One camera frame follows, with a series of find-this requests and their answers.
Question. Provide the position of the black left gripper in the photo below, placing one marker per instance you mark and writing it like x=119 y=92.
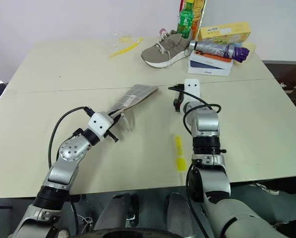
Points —
x=115 y=120

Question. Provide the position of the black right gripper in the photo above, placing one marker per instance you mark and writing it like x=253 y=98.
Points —
x=180 y=98

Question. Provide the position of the grey grid pouch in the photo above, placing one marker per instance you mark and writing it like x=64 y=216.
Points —
x=135 y=95

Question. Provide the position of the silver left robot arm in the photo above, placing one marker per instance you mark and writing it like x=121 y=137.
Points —
x=68 y=150

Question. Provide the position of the dark round robot base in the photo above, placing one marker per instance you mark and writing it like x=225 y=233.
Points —
x=123 y=233

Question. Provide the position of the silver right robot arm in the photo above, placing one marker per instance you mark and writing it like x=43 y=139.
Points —
x=207 y=121

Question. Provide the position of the yellow highlighter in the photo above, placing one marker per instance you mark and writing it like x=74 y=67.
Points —
x=179 y=148

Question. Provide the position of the white phone box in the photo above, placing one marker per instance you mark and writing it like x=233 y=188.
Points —
x=207 y=72

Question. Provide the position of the phone box purple print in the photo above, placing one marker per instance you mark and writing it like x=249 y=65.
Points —
x=204 y=64

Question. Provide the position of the grey sneaker white sole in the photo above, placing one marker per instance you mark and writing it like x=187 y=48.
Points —
x=167 y=49

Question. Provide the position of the small pink object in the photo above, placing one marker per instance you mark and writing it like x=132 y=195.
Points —
x=163 y=31

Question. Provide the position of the yellow toothbrush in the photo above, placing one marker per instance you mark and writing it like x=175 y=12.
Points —
x=124 y=50

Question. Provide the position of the green drink bottle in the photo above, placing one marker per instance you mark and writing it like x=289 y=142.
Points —
x=185 y=22

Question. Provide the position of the clear crumpled plastic wrapper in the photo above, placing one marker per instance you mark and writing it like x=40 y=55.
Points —
x=124 y=38

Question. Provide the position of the yellow cardboard box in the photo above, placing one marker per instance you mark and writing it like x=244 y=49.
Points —
x=224 y=31

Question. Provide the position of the yellow orange snack package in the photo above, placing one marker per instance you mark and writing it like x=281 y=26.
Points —
x=199 y=15

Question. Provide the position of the grey rounded robot leg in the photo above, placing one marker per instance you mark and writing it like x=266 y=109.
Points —
x=178 y=213
x=116 y=213

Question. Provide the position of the thin red stick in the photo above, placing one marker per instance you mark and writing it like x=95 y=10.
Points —
x=181 y=5

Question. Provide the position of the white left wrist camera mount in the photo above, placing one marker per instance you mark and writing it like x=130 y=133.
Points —
x=100 y=124

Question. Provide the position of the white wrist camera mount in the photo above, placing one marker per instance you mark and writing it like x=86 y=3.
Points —
x=100 y=124
x=192 y=88

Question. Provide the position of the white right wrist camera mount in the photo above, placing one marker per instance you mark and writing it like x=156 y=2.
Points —
x=192 y=88

